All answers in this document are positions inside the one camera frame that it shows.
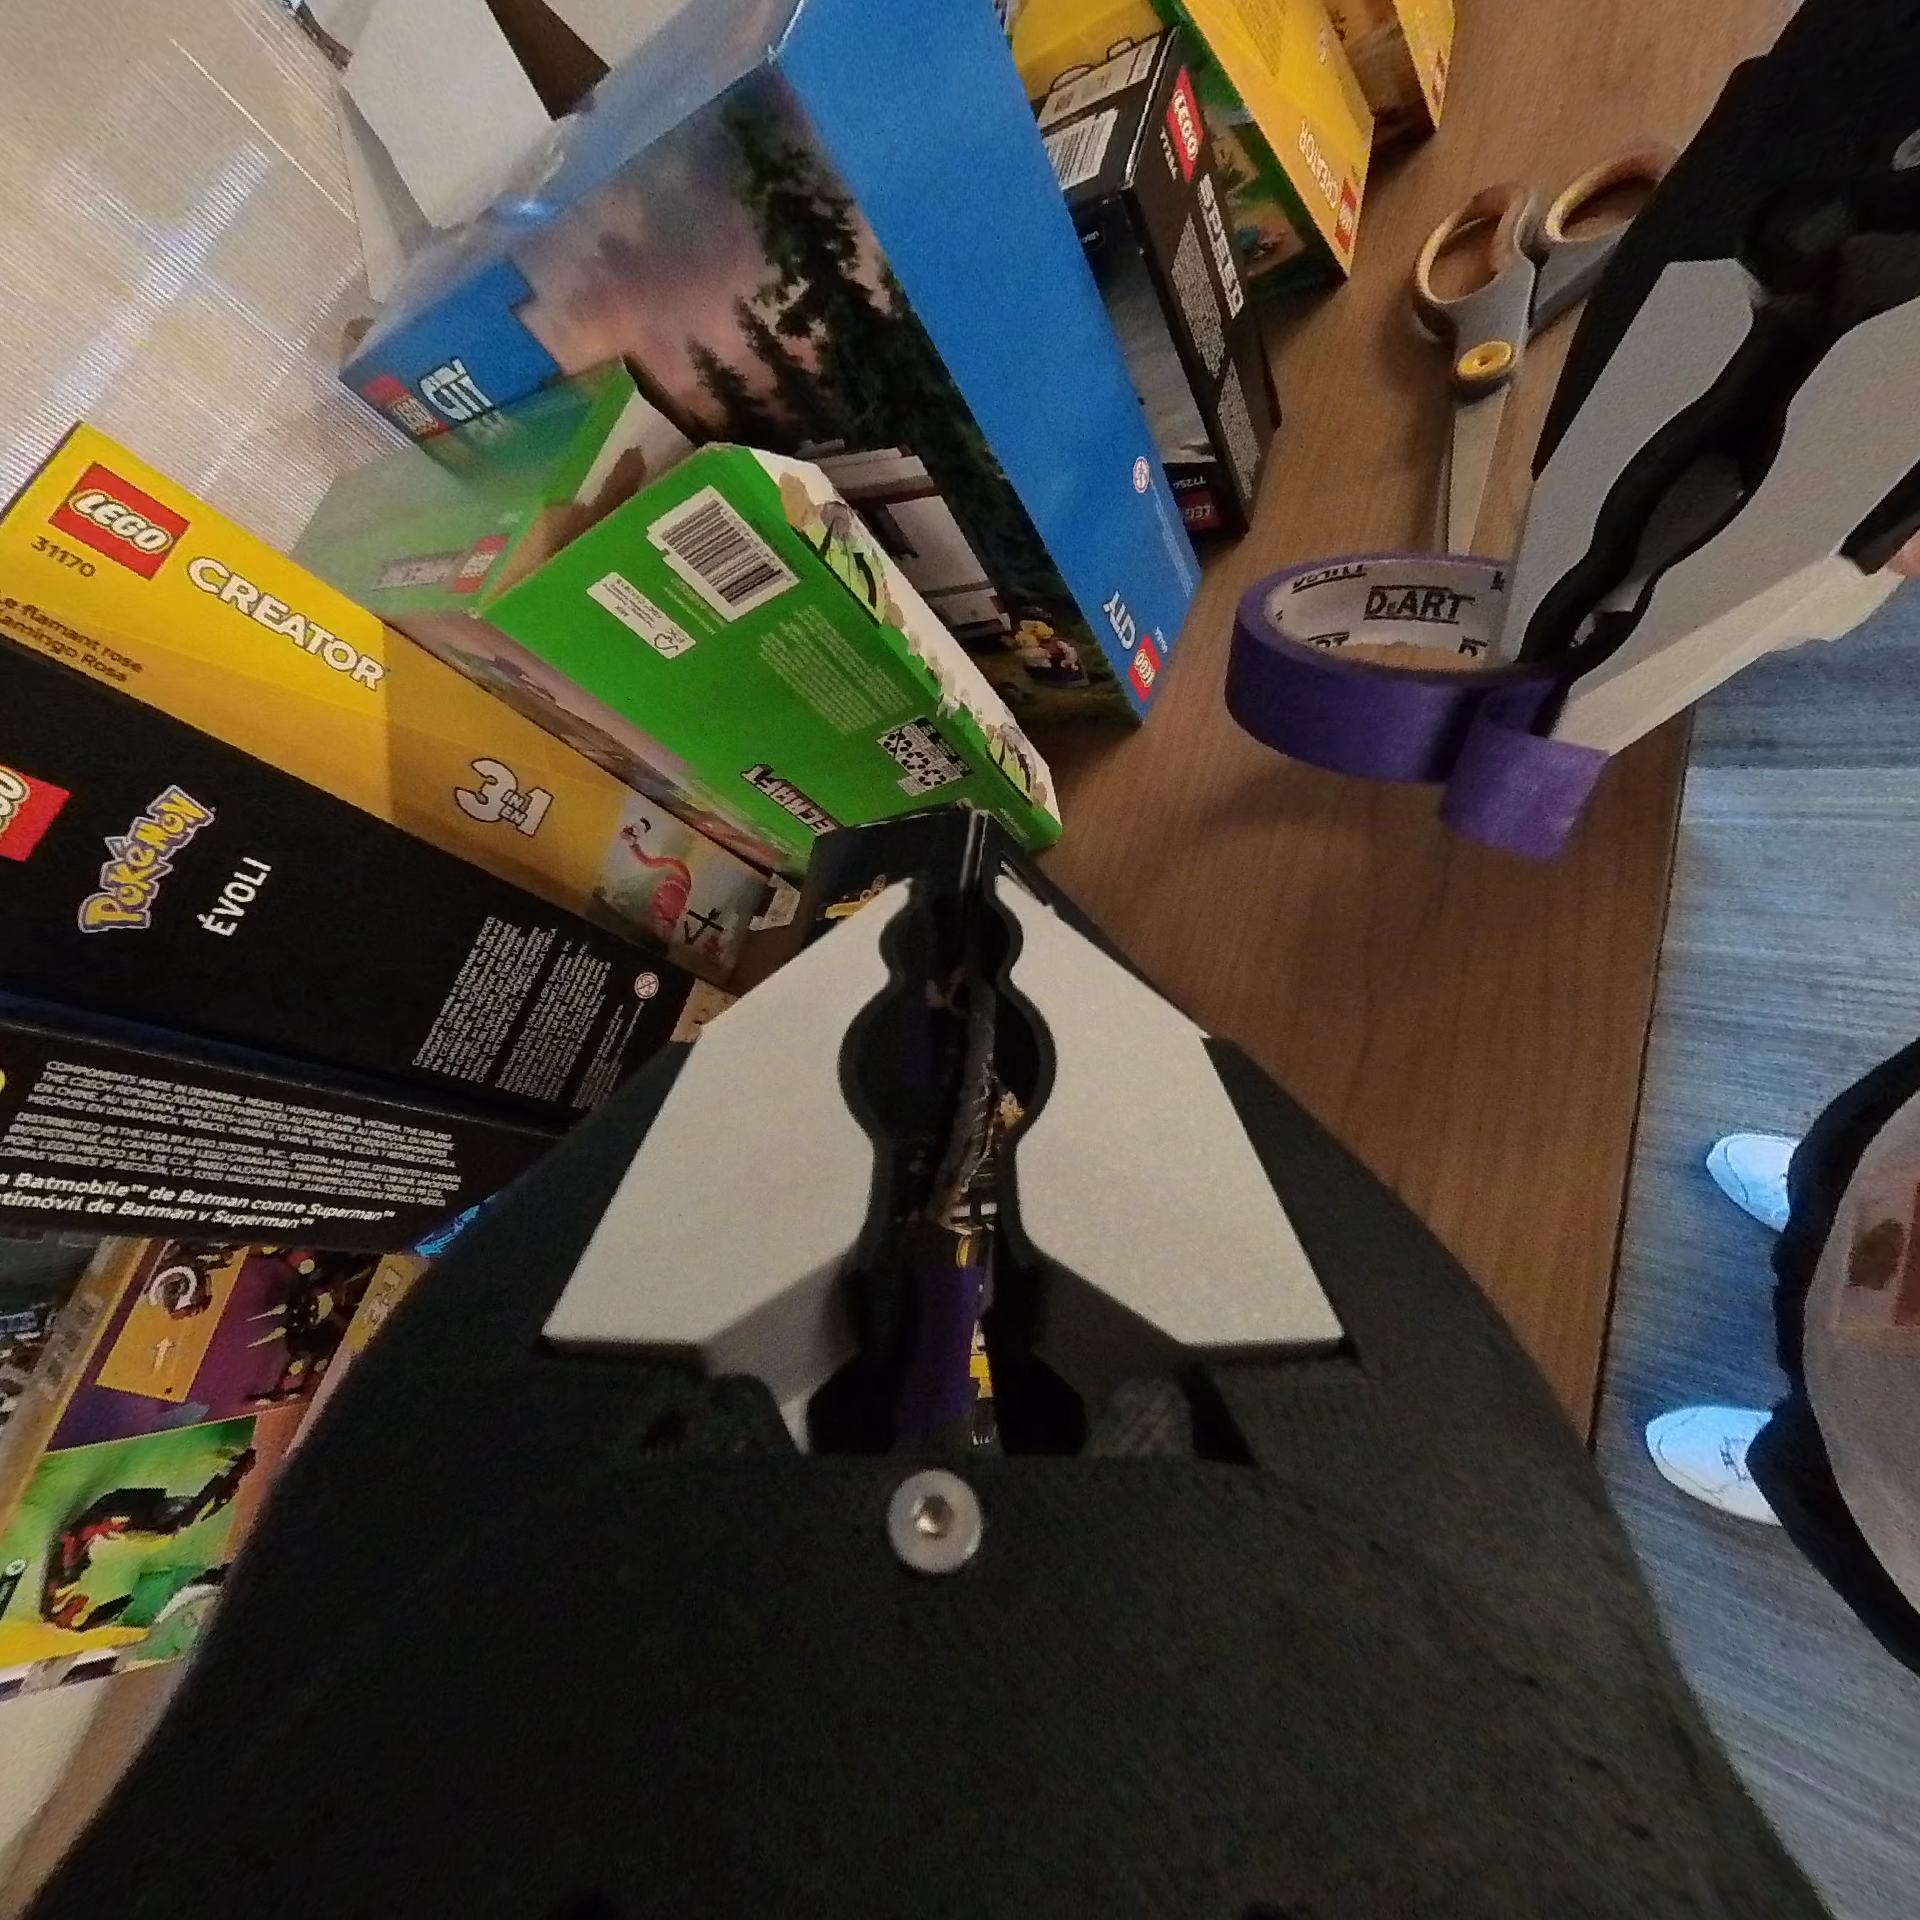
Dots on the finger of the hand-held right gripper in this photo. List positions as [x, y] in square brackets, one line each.
[1636, 389]
[1832, 451]

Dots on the purple tape roll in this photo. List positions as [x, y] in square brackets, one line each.
[1348, 707]

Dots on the small black yellow toy box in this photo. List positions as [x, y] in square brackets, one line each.
[958, 1140]

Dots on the flat yellow toy box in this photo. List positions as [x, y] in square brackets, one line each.
[1081, 45]

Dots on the black toy box yellow logo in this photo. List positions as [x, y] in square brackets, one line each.
[301, 932]

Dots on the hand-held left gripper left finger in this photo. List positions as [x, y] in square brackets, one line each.
[704, 1218]

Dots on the black toy box white labels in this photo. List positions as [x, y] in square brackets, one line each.
[1201, 300]

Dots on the green toy box white edge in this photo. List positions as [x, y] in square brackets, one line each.
[721, 643]

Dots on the grey yellow scissors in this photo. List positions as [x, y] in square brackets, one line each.
[1485, 374]

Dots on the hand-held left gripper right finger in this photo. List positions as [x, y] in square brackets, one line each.
[1201, 1218]

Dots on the blue toy box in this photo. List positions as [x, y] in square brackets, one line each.
[976, 300]

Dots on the teal yellow toy box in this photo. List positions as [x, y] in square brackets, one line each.
[1291, 136]

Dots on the light green toy box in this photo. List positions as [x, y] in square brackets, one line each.
[434, 509]

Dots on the wooden desk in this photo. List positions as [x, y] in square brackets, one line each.
[1427, 1048]

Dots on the purple green toy box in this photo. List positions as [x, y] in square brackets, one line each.
[150, 1426]

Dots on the white cardboard box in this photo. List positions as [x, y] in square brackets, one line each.
[451, 121]

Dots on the yellow flamingo toy box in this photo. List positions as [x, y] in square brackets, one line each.
[225, 598]

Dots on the black bat logo toy box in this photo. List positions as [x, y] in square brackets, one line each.
[225, 1126]

